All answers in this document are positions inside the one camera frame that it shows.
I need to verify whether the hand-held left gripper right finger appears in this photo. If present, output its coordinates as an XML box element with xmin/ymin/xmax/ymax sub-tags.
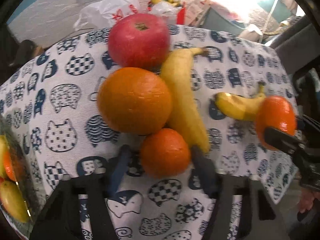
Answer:
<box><xmin>191</xmin><ymin>145</ymin><xmax>293</xmax><ymax>240</ymax></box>

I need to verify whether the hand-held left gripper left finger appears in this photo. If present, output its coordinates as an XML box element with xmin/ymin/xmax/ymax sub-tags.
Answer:
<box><xmin>30</xmin><ymin>144</ymin><xmax>132</xmax><ymax>240</ymax></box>

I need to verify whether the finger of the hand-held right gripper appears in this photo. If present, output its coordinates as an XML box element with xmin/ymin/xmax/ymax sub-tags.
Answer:
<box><xmin>264</xmin><ymin>127</ymin><xmax>307</xmax><ymax>157</ymax></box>
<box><xmin>296</xmin><ymin>115</ymin><xmax>320</xmax><ymax>133</ymax></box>

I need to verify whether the large orange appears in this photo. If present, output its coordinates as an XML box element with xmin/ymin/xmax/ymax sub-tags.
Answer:
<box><xmin>254</xmin><ymin>95</ymin><xmax>298</xmax><ymax>152</ymax></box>
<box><xmin>97</xmin><ymin>67</ymin><xmax>173</xmax><ymax>136</ymax></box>

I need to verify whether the small tangerine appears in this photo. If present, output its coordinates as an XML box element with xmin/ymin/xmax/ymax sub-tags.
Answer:
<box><xmin>2</xmin><ymin>151</ymin><xmax>19</xmax><ymax>182</ymax></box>
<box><xmin>140</xmin><ymin>128</ymin><xmax>192</xmax><ymax>179</ymax></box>

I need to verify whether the short yellow banana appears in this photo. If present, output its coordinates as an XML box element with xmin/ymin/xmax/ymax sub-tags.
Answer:
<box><xmin>215</xmin><ymin>81</ymin><xmax>267</xmax><ymax>122</ymax></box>

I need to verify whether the long yellow banana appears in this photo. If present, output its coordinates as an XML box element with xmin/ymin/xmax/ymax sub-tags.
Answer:
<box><xmin>159</xmin><ymin>47</ymin><xmax>211</xmax><ymax>154</ymax></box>

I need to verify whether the green glass bowl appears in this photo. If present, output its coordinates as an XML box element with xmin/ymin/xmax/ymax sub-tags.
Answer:
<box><xmin>0</xmin><ymin>115</ymin><xmax>34</xmax><ymax>228</ymax></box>

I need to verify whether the red apple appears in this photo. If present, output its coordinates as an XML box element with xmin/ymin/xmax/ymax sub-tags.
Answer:
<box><xmin>108</xmin><ymin>13</ymin><xmax>171</xmax><ymax>70</ymax></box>

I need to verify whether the person's right hand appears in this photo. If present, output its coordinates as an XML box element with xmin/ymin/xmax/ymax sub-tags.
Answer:
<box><xmin>297</xmin><ymin>189</ymin><xmax>320</xmax><ymax>222</ymax></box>

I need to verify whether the cat print tablecloth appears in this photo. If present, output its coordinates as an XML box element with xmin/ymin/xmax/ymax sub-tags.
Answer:
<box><xmin>0</xmin><ymin>25</ymin><xmax>299</xmax><ymax>240</ymax></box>

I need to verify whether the black office chair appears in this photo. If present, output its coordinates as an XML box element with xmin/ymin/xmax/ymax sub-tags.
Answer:
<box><xmin>269</xmin><ymin>15</ymin><xmax>320</xmax><ymax>80</ymax></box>

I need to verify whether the white plastic object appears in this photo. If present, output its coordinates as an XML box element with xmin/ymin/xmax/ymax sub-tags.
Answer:
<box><xmin>240</xmin><ymin>24</ymin><xmax>263</xmax><ymax>42</ymax></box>

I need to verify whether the pink bin liner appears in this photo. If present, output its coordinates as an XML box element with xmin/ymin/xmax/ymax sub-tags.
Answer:
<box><xmin>220</xmin><ymin>2</ymin><xmax>250</xmax><ymax>23</ymax></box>

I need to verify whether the grey trash bin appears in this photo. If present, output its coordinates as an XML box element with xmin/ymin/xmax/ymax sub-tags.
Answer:
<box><xmin>202</xmin><ymin>6</ymin><xmax>247</xmax><ymax>34</ymax></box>

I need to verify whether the beige paper bag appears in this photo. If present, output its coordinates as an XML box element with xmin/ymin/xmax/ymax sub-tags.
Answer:
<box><xmin>186</xmin><ymin>0</ymin><xmax>213</xmax><ymax>27</ymax></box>

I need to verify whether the white plastic shopping bag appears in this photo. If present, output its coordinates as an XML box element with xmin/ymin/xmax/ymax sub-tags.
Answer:
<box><xmin>74</xmin><ymin>0</ymin><xmax>142</xmax><ymax>30</ymax></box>

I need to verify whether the white crumpled plastic bag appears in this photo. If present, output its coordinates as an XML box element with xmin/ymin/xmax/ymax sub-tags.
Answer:
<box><xmin>151</xmin><ymin>2</ymin><xmax>179</xmax><ymax>17</ymax></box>

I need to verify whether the white hanging cable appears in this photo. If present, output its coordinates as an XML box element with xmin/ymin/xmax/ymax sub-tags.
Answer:
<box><xmin>259</xmin><ymin>0</ymin><xmax>282</xmax><ymax>43</ymax></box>

